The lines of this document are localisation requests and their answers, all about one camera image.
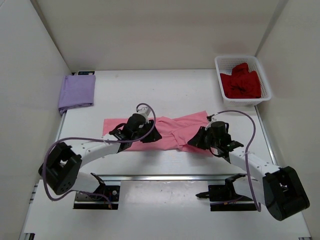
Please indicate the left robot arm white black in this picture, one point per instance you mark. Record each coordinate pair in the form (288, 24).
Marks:
(60, 170)

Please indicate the pink t shirt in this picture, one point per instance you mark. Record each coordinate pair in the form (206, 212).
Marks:
(175, 132)

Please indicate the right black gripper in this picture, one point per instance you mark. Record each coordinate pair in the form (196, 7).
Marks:
(197, 140)

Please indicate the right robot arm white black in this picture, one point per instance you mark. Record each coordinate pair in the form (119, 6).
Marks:
(279, 189)

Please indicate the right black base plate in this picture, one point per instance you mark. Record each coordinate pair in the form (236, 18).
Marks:
(222, 200)

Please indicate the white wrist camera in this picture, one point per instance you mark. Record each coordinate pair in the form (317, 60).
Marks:
(144, 111)
(211, 119)

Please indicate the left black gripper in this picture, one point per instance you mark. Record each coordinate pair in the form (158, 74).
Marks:
(154, 136)

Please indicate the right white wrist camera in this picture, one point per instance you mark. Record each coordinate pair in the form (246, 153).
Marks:
(211, 119)

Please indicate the purple t shirt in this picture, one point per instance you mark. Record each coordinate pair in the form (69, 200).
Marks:
(76, 91)

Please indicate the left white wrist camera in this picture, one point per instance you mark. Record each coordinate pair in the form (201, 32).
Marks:
(144, 111)

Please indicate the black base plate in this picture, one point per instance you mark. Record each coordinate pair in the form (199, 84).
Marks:
(86, 202)
(222, 200)

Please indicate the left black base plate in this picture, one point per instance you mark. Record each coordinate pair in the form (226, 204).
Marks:
(86, 202)

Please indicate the aluminium rail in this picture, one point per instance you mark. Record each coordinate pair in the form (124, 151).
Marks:
(164, 178)

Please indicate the red t shirt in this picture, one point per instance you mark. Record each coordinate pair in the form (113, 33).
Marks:
(242, 83)

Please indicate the white plastic basket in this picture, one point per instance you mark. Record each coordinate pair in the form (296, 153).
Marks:
(224, 65)

